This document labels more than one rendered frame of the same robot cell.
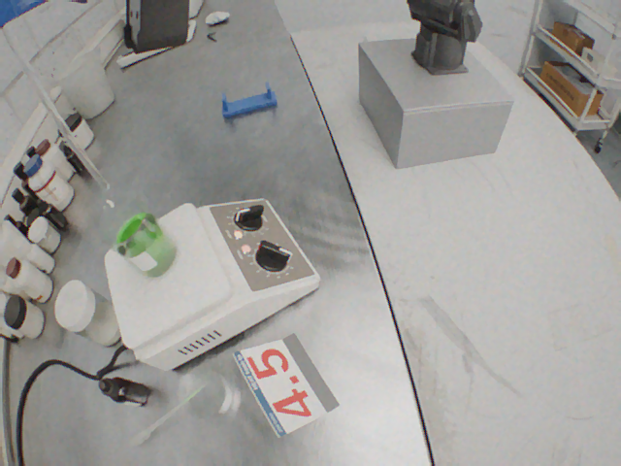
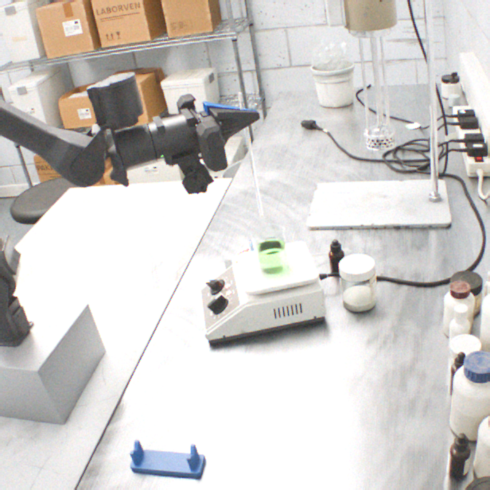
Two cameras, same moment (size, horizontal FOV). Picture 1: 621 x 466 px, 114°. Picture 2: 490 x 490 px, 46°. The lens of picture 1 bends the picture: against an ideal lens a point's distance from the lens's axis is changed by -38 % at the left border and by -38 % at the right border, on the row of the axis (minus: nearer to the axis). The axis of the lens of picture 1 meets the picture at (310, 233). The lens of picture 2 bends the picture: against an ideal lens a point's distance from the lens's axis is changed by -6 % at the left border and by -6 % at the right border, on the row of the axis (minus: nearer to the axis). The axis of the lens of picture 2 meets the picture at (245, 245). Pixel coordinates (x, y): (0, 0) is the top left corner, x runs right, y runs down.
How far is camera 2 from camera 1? 1.06 m
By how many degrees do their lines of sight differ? 90
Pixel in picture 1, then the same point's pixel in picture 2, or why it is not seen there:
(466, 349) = (155, 268)
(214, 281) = (244, 257)
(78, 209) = (429, 402)
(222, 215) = (233, 302)
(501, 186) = not seen: hidden behind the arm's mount
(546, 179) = not seen: hidden behind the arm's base
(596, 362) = (99, 245)
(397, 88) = (72, 316)
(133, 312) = (296, 251)
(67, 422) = (410, 257)
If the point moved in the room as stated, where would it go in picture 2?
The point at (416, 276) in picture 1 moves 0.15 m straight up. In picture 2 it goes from (152, 297) to (131, 227)
